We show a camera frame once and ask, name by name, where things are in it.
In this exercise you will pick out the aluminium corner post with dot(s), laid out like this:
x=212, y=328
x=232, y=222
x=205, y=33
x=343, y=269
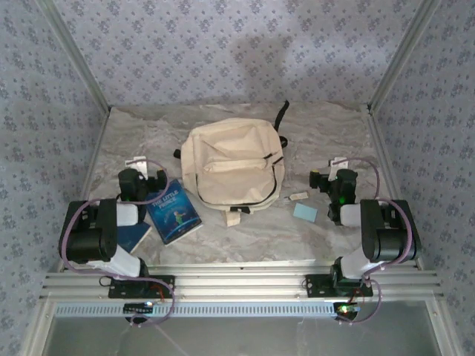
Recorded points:
x=79, y=63
x=401, y=52

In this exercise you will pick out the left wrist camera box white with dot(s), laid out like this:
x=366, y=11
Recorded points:
x=135, y=163

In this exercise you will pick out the aluminium rail frame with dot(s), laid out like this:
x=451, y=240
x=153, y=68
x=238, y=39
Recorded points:
x=241, y=285

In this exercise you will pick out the dark blue notebook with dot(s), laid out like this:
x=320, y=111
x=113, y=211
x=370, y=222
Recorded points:
x=131, y=237

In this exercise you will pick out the beige canvas backpack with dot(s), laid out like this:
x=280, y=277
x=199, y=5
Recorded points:
x=230, y=159

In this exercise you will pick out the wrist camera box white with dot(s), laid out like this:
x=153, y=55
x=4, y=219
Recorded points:
x=339, y=162
x=135, y=163

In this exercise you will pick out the blue Little Prince book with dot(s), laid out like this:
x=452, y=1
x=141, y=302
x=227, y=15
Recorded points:
x=174, y=215

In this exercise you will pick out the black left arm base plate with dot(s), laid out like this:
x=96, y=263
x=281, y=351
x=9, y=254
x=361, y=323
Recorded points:
x=167, y=283

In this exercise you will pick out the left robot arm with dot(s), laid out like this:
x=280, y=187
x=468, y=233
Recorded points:
x=85, y=237

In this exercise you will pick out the light blue sticky note pad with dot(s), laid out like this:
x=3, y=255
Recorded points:
x=305, y=212

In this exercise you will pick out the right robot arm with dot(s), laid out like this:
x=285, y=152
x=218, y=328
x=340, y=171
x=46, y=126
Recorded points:
x=389, y=237

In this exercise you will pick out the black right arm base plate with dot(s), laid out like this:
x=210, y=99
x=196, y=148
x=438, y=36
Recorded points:
x=315, y=285

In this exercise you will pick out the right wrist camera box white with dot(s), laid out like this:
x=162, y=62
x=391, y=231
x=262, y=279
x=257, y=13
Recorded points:
x=339, y=162

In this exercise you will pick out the aluminium side rail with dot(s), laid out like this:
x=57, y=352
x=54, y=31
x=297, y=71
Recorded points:
x=386, y=163
x=94, y=159

